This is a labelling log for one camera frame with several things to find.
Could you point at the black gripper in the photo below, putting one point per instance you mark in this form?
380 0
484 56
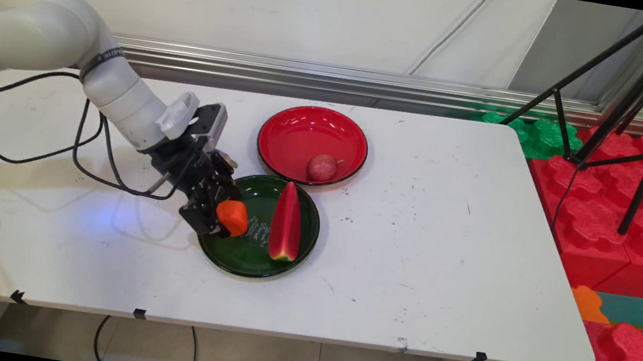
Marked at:
183 165

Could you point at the orange toy carrot piece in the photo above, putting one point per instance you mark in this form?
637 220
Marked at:
233 217

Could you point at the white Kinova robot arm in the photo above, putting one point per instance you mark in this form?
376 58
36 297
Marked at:
65 47

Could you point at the purple toy eggplant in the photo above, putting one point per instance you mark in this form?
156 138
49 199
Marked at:
231 162

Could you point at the dark green round plate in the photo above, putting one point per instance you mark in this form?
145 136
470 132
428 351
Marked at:
253 252

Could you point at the toy watermelon slice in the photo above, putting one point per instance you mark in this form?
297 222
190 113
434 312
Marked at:
286 225

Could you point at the red round plate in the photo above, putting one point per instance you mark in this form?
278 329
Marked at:
302 137

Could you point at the round dark red toy fruit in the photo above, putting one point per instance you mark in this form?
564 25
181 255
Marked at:
322 167

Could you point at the black table edge clip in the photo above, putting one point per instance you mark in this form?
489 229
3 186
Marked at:
480 358
140 313

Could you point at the green foam block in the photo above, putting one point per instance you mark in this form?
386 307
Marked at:
541 138

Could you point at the orange foam piece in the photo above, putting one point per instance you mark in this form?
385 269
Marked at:
589 304

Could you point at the large red foam block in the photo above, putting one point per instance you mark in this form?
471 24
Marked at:
609 212

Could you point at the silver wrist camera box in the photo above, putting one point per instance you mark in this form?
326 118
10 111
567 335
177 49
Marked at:
210 125

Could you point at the aluminium wall rail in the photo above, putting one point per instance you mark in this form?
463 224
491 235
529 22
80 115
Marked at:
371 83

